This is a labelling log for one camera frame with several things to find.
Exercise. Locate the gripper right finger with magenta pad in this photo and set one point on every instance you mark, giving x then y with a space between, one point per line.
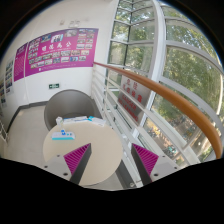
151 166

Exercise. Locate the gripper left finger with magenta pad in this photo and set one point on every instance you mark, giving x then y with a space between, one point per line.
70 166

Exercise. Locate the blue charger plug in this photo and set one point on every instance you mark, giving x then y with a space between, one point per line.
62 131

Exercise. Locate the white and blue box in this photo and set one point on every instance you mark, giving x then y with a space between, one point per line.
94 120

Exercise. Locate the small white bottle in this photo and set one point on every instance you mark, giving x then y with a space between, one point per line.
59 121

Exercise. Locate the grey tub chair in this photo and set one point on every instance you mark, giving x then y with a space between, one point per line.
68 104

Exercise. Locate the white metal railing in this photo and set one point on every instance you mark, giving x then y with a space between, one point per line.
113 113

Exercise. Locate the red and white notice sign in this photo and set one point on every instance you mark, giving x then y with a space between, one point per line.
132 97

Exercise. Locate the wooden handrail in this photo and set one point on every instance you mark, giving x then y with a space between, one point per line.
181 103

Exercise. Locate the green exit sign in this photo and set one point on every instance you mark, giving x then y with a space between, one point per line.
53 86

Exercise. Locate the photo board on left wall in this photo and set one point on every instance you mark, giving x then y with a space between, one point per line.
6 82

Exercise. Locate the large magenta wall poster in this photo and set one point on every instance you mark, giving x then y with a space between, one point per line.
61 49

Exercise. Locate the narrow magenta wall poster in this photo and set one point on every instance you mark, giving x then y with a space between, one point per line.
19 62

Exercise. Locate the white window frame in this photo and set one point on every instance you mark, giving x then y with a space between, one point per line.
155 40

